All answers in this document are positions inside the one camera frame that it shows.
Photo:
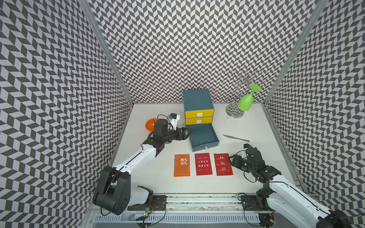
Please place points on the green plastic wine glass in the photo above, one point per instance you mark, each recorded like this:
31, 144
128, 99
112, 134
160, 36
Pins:
246, 102

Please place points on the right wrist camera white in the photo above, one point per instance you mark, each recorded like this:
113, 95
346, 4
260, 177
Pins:
247, 147

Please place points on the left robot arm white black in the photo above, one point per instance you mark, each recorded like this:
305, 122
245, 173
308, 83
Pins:
114, 191

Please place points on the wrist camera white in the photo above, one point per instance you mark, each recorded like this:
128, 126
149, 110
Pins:
247, 147
173, 119

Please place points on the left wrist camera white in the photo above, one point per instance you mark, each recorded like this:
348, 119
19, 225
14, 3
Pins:
173, 119

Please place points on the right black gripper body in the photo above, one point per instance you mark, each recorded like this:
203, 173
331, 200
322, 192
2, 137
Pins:
241, 164

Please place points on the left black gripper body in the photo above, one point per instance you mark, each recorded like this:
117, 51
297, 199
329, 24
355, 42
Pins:
177, 135

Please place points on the aluminium front rail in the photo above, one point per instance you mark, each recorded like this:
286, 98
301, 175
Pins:
183, 210

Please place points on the teal drawer cabinet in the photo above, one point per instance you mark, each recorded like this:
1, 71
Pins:
198, 99

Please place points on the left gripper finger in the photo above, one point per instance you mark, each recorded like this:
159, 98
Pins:
183, 129
187, 133

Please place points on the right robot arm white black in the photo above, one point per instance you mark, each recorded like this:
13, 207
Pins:
280, 195

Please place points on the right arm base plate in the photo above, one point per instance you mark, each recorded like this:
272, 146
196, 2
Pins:
254, 203

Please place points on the orange postcard pack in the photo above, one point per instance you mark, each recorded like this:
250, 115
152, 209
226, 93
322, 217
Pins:
182, 165

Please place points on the chrome wire glass rack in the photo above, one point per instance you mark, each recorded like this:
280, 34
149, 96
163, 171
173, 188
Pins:
241, 79

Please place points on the red patterned postcard pack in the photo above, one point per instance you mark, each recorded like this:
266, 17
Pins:
223, 165

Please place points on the green handled knife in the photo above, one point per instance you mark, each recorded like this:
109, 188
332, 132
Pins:
232, 137

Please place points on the teal bottom drawer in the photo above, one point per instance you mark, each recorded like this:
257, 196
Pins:
203, 136

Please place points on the dark red postcard pack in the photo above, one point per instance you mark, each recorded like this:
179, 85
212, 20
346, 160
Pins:
203, 164

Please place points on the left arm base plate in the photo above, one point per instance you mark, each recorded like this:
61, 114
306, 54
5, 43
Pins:
157, 203

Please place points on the orange bowl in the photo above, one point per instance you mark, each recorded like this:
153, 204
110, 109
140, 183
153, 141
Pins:
150, 124

